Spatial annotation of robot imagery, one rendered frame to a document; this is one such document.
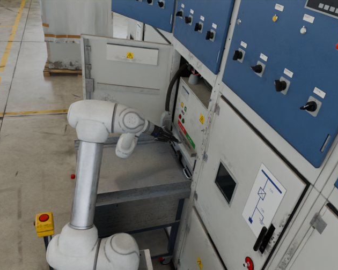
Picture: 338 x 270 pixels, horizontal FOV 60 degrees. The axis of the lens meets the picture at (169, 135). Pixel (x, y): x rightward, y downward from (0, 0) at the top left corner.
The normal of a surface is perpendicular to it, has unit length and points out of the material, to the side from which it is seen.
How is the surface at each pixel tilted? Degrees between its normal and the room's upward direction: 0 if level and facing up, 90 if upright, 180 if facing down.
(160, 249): 0
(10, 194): 0
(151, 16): 90
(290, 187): 90
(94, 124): 65
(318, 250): 90
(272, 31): 90
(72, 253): 56
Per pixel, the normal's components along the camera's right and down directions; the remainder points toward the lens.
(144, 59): 0.01, 0.56
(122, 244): 0.27, -0.82
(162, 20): -0.67, 0.34
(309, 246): -0.94, 0.08
